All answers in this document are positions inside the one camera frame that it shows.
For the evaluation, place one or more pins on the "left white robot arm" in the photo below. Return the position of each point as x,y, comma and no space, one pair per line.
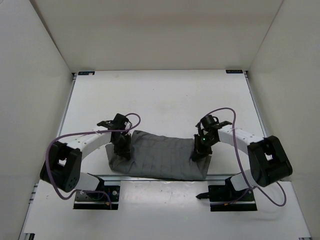
65,153

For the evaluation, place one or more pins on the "left blue table label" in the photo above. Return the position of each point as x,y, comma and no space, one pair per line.
86,73

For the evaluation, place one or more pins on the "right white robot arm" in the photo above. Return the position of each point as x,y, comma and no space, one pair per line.
268,161

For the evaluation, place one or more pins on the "blue table label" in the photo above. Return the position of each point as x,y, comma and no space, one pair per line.
86,73
234,71

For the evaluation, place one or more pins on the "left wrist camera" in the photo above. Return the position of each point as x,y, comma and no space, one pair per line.
128,125

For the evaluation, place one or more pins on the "aluminium table rail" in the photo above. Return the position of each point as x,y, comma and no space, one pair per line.
210,177

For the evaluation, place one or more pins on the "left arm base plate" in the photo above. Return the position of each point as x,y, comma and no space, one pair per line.
99,201

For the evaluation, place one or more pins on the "grey pleated skirt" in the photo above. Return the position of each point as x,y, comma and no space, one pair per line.
154,156

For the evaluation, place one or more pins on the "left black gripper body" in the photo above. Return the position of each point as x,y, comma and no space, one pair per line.
123,137

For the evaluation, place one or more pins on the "right blue table label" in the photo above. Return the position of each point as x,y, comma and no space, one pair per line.
234,71

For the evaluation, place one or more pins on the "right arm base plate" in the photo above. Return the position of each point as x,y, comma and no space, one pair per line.
224,198

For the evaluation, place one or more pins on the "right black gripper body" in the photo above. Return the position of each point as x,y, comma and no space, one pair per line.
202,139

